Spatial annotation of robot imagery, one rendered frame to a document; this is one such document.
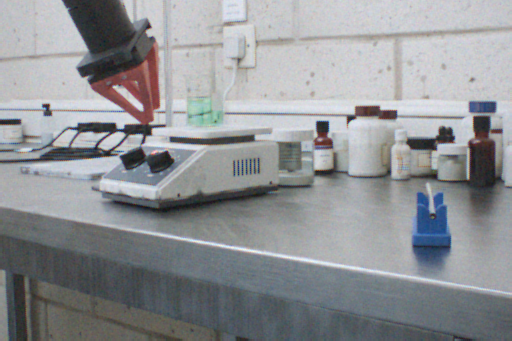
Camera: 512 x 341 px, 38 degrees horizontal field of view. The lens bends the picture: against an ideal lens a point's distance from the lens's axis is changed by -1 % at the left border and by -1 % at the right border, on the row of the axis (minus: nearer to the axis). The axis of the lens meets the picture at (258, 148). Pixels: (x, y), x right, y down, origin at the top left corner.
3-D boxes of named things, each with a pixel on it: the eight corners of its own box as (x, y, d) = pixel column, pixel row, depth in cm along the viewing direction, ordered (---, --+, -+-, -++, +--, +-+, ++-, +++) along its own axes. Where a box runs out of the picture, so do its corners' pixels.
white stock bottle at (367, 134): (359, 178, 115) (359, 106, 114) (341, 174, 120) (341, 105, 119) (394, 176, 117) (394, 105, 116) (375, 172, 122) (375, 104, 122)
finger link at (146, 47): (184, 92, 91) (149, 23, 87) (172, 119, 85) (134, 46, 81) (134, 110, 93) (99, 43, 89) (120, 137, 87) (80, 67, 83)
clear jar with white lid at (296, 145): (322, 185, 107) (322, 129, 107) (284, 188, 105) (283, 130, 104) (302, 181, 113) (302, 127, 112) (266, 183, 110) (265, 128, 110)
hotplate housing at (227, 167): (158, 211, 87) (156, 142, 86) (98, 200, 96) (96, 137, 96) (293, 191, 102) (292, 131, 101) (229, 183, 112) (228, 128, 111)
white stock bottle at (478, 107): (462, 179, 111) (463, 101, 110) (458, 174, 118) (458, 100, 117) (506, 179, 110) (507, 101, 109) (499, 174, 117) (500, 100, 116)
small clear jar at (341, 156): (351, 168, 129) (351, 129, 128) (372, 171, 124) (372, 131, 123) (323, 170, 126) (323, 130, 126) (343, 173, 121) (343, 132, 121)
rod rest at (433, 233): (451, 247, 66) (451, 206, 66) (412, 246, 67) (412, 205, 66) (446, 226, 76) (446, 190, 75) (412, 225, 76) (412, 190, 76)
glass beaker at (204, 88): (232, 130, 100) (231, 68, 99) (217, 133, 95) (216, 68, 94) (190, 130, 102) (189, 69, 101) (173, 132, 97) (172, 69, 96)
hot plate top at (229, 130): (205, 138, 92) (205, 131, 92) (148, 135, 101) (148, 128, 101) (276, 133, 100) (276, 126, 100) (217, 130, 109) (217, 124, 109)
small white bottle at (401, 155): (388, 178, 114) (388, 129, 114) (405, 177, 115) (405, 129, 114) (396, 180, 112) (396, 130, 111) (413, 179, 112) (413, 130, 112)
